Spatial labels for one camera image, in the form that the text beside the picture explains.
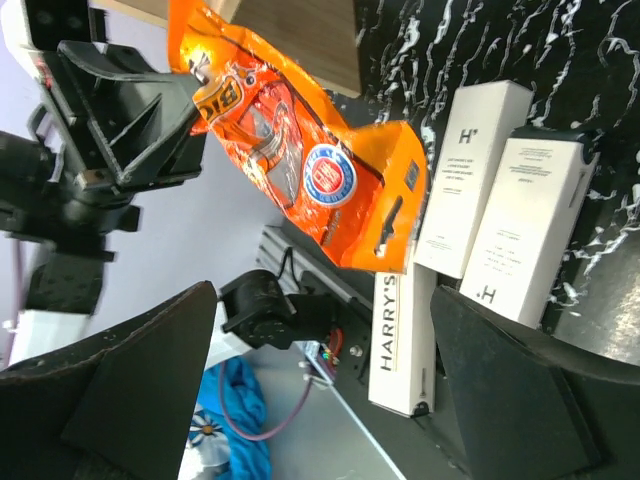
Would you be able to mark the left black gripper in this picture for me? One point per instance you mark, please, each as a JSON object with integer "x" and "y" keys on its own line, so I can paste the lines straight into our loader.
{"x": 141, "y": 119}

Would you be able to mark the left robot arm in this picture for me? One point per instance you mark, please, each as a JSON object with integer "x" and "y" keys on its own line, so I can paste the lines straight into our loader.
{"x": 68, "y": 222}

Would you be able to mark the white H box left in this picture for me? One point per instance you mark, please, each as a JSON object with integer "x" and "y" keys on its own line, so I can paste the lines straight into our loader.
{"x": 481, "y": 119}

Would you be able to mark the white h box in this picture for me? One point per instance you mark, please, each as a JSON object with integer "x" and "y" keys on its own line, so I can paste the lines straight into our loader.
{"x": 532, "y": 209}
{"x": 481, "y": 119}

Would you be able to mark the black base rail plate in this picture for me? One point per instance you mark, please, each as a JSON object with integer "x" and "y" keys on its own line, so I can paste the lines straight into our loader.
{"x": 295, "y": 296}

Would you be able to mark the blue floral cloth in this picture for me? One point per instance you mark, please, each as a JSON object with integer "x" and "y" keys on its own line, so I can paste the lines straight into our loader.
{"x": 229, "y": 400}

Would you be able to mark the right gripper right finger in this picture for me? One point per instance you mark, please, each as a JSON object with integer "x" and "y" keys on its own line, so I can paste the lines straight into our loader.
{"x": 530, "y": 406}

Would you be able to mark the wooden two-tier shelf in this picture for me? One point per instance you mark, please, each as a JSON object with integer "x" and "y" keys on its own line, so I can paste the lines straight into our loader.
{"x": 319, "y": 35}

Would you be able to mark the white Harry's box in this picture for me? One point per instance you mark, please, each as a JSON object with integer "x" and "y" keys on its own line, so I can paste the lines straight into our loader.
{"x": 402, "y": 366}

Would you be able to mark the orange BIC razor pack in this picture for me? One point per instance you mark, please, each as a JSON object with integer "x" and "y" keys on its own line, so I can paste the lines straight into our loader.
{"x": 357, "y": 192}

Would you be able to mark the white H box right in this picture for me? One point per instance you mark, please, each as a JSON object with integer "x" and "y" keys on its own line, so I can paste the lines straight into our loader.
{"x": 532, "y": 209}

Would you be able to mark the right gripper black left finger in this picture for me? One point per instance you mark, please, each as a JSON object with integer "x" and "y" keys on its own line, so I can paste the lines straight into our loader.
{"x": 115, "y": 405}

